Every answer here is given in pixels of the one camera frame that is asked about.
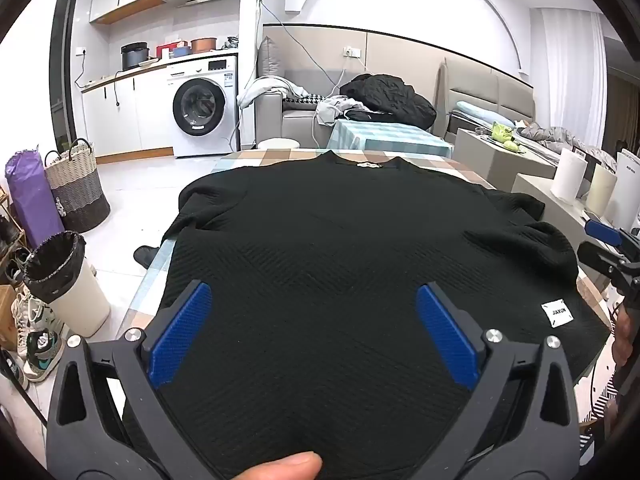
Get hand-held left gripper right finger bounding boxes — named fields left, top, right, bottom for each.
left=415, top=280, right=583, bottom=480

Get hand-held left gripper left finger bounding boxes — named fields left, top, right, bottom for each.
left=45, top=280, right=222, bottom=480

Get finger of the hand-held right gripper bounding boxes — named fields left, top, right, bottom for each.
left=576, top=241, right=623, bottom=282
left=584, top=219, right=626, bottom=250

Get black knit sweater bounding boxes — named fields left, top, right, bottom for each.
left=122, top=151, right=612, bottom=480

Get person's right hand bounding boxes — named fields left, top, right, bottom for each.
left=613, top=305, right=637, bottom=382

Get person's left hand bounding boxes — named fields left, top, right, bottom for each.
left=234, top=451, right=324, bottom=480

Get cream cylinder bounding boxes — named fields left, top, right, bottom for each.
left=585, top=164, right=618, bottom=218

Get white air purifier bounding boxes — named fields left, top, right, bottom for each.
left=612, top=149, right=640, bottom=233

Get black shoe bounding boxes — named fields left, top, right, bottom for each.
left=134, top=245, right=160, bottom=270

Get grey duvet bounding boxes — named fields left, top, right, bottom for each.
left=520, top=122, right=601, bottom=161

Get white trash bin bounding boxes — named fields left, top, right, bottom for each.
left=23, top=231, right=111, bottom=337

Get grey side cabinet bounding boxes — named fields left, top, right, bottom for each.
left=452, top=127, right=558, bottom=193

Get black white striped cloth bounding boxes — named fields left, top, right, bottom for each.
left=580, top=375, right=621, bottom=461

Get green toy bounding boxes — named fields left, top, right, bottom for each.
left=492, top=122, right=521, bottom=153

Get green white sneaker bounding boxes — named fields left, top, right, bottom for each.
left=22, top=327, right=66, bottom=382

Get white curtain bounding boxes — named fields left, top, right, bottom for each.
left=542, top=10, right=608, bottom=148

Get light blue pillow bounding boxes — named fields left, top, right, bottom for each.
left=456, top=101, right=516, bottom=128

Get woven laundry basket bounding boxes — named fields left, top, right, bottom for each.
left=44, top=138, right=111, bottom=233

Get grey bed headboard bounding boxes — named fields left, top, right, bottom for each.
left=435, top=56, right=536, bottom=141

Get wooden shoe rack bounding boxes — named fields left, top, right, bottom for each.
left=0, top=185, right=26, bottom=351

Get purple bag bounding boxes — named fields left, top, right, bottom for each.
left=5, top=149, right=66, bottom=248

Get checked tablecloth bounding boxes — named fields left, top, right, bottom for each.
left=120, top=146, right=616, bottom=411

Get blue checked cloth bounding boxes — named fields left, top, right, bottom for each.
left=327, top=119, right=453, bottom=158

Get white round stool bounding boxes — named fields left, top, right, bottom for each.
left=257, top=137, right=301, bottom=151

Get white base cabinet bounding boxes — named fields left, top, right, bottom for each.
left=81, top=67, right=176, bottom=158

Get white washing machine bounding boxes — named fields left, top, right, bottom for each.
left=171, top=54, right=238, bottom=158

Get grey sofa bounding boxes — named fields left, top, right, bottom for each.
left=255, top=36, right=351, bottom=150

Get black puffy jacket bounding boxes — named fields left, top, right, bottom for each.
left=340, top=74, right=437, bottom=130

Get grey crumpled cloth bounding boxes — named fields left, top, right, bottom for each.
left=316, top=95, right=366, bottom=127

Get white garment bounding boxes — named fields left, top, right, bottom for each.
left=236, top=76, right=311, bottom=108

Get black cooking pot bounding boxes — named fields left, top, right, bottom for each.
left=120, top=42, right=150, bottom=72

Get dark door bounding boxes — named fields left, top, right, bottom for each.
left=50, top=0, right=80, bottom=151

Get black cable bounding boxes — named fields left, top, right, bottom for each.
left=0, top=350, right=48, bottom=428

